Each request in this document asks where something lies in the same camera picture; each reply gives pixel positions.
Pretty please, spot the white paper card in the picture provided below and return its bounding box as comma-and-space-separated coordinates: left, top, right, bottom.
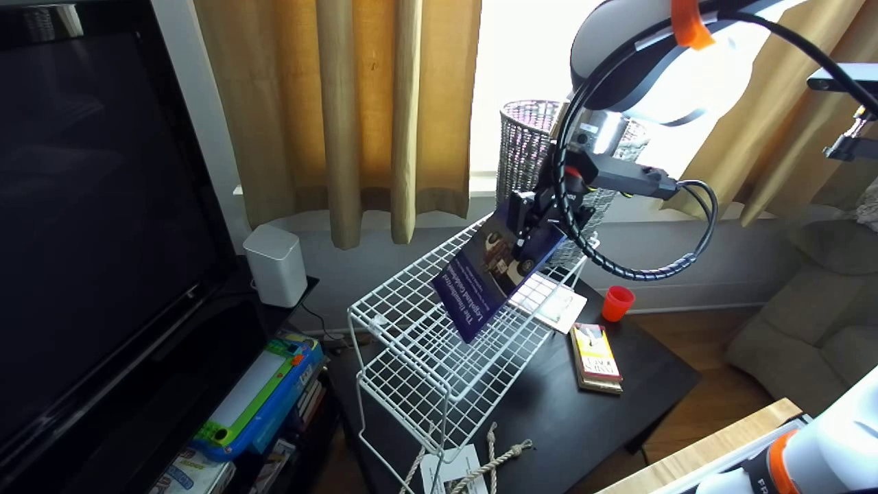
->
417, 442, 493, 494

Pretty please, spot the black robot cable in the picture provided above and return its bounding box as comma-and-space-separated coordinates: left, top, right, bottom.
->
545, 10, 878, 282

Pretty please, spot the yellow and brown cover book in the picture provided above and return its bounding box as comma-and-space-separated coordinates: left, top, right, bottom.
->
564, 317, 627, 397

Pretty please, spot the light wooden board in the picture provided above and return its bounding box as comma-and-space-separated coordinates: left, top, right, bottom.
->
594, 394, 810, 494

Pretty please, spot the black television stand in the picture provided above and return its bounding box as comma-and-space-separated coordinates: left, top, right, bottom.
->
0, 272, 354, 494

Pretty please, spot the large black television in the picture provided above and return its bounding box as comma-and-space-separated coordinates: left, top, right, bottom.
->
0, 0, 251, 464

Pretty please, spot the white cube speaker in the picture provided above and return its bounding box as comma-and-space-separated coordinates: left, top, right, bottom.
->
238, 221, 313, 311

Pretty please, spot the white wire shelf rack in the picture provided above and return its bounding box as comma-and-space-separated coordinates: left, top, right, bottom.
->
345, 208, 609, 494

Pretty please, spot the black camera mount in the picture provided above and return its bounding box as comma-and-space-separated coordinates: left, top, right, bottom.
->
803, 61, 878, 164

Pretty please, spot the grey upholstered armchair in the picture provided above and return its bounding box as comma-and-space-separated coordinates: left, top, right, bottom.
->
725, 175, 878, 416

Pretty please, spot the gold window curtain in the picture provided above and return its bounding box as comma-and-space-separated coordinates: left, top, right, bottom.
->
673, 0, 878, 227
190, 0, 486, 252

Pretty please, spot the grey woven wicker basket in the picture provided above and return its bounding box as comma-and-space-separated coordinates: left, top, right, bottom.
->
497, 95, 652, 219

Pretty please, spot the beige knotted rope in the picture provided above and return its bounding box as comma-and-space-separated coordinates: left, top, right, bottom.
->
443, 420, 538, 494

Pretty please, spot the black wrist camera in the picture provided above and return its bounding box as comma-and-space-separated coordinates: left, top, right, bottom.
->
585, 150, 685, 202

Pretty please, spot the red plastic cup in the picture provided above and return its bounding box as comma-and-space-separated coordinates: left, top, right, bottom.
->
597, 282, 640, 326

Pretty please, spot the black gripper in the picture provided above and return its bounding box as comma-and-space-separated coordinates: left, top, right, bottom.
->
505, 147, 597, 279

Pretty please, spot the book with colourful picture cover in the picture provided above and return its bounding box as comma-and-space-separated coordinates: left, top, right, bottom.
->
505, 269, 589, 337

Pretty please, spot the green and blue toy box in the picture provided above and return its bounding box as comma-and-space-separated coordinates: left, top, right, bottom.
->
190, 331, 330, 464

